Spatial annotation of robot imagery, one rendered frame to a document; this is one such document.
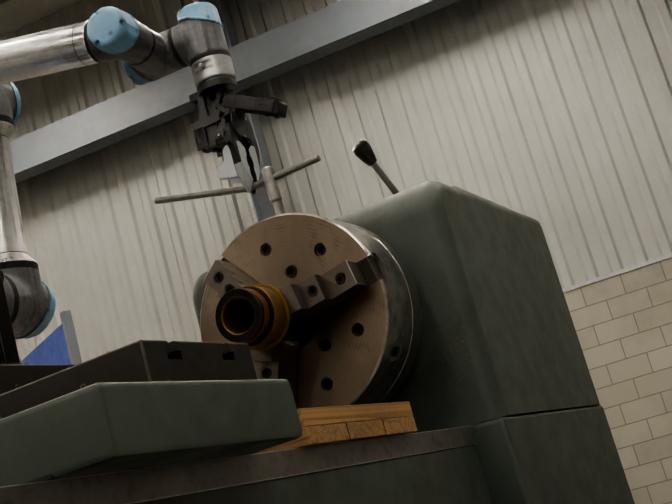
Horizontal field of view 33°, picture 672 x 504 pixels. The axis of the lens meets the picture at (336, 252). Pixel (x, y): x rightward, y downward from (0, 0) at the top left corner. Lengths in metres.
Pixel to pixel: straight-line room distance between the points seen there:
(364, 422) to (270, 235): 0.44
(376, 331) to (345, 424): 0.32
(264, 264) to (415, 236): 0.24
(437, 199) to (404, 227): 0.07
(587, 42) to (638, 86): 0.71
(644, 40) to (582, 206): 1.77
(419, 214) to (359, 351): 0.26
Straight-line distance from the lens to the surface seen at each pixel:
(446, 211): 1.79
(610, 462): 2.21
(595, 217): 11.75
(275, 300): 1.58
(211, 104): 2.08
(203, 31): 2.10
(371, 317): 1.63
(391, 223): 1.80
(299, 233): 1.69
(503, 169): 12.00
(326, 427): 1.29
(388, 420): 1.44
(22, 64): 2.12
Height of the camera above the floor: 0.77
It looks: 13 degrees up
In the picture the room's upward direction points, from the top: 16 degrees counter-clockwise
